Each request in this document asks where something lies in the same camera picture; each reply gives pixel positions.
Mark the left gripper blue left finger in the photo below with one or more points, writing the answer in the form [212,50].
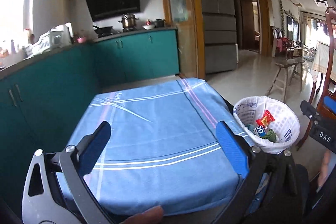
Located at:
[91,147]

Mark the blue striped tablecloth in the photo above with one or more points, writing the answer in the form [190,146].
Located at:
[162,149]

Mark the white toothpaste box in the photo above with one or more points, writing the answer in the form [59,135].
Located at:
[260,131]

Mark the white electric kettle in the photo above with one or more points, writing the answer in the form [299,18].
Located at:
[67,33]

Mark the black wok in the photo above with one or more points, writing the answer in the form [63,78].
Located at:
[103,31]

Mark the green kitchen base cabinets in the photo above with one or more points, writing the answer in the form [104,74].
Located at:
[44,97]

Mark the pink bowl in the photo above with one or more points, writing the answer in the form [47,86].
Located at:
[81,39]

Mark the steel stock pot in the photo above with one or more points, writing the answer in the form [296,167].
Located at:
[128,21]

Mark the white dish rack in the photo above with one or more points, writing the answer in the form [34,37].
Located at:
[46,42]

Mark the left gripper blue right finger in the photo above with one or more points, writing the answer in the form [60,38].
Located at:
[234,152]

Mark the person's hand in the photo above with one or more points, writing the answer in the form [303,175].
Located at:
[151,216]

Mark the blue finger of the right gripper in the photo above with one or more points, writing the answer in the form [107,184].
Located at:
[309,111]
[330,103]

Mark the white bowl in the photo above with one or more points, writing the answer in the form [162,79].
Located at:
[148,25]

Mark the grey refrigerator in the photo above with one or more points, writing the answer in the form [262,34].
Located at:
[220,37]

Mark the wooden glass door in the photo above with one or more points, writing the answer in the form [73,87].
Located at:
[186,17]

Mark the wooden stool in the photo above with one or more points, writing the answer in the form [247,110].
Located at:
[286,71]

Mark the small black pot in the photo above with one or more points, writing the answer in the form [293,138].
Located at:
[160,23]

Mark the white lined trash bin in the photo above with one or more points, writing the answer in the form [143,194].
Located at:
[286,124]

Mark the light blue knotted cloth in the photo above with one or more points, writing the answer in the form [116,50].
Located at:
[252,128]

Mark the red snack wrapper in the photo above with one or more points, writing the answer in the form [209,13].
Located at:
[266,119]

